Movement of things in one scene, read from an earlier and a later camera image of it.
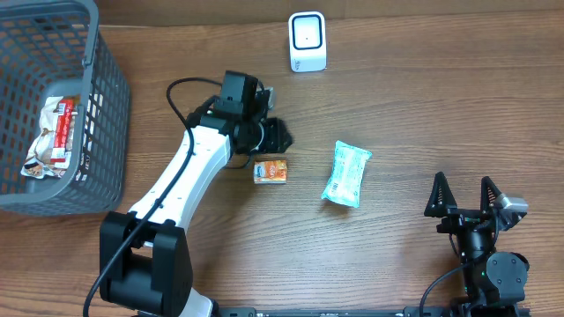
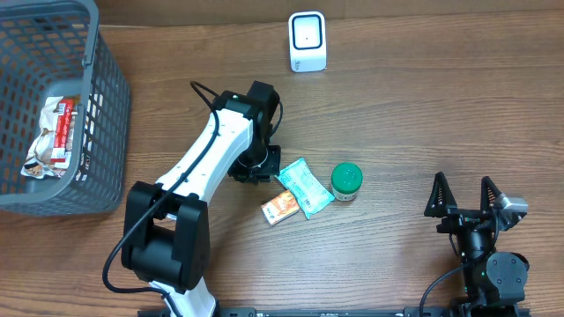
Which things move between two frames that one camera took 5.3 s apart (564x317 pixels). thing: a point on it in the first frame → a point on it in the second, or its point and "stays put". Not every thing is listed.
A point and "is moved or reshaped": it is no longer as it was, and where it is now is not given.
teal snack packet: (345, 184) → (300, 179)
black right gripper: (465, 218) stays put
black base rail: (372, 312) stays put
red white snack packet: (51, 152) stays put
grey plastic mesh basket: (55, 48) stays put
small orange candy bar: (270, 172) is moved or reshaped
